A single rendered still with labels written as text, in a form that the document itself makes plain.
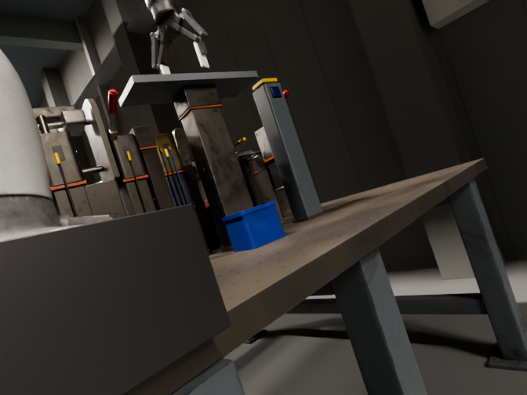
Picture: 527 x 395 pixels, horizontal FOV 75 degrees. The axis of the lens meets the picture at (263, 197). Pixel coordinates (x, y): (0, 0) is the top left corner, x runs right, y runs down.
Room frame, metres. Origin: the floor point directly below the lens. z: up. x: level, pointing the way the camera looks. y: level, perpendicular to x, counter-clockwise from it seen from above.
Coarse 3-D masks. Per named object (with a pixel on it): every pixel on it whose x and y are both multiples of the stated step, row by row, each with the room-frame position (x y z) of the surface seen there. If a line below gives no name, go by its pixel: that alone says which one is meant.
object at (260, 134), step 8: (256, 136) 1.31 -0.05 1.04; (264, 136) 1.28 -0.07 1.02; (264, 144) 1.29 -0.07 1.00; (264, 152) 1.30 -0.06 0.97; (264, 160) 1.31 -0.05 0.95; (272, 160) 1.28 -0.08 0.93; (272, 168) 1.30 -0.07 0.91; (272, 176) 1.31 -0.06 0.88; (280, 184) 1.29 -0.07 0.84; (280, 192) 1.29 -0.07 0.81; (280, 200) 1.30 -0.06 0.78; (288, 208) 1.28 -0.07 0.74; (288, 216) 1.29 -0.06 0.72
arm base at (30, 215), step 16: (0, 208) 0.30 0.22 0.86; (16, 208) 0.31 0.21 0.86; (32, 208) 0.32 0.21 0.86; (48, 208) 0.35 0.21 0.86; (0, 224) 0.29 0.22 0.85; (16, 224) 0.30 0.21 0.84; (32, 224) 0.32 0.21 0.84; (48, 224) 0.34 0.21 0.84; (64, 224) 0.36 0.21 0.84; (80, 224) 0.38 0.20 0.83; (0, 240) 0.28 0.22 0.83
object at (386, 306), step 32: (480, 224) 1.17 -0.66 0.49; (480, 256) 1.19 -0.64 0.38; (320, 288) 0.69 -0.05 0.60; (352, 288) 0.63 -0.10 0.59; (384, 288) 0.65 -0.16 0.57; (480, 288) 1.21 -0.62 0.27; (352, 320) 0.65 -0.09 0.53; (384, 320) 0.62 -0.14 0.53; (512, 320) 1.17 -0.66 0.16; (384, 352) 0.62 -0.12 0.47; (512, 352) 1.19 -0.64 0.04; (384, 384) 0.63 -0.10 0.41; (416, 384) 0.65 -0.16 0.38
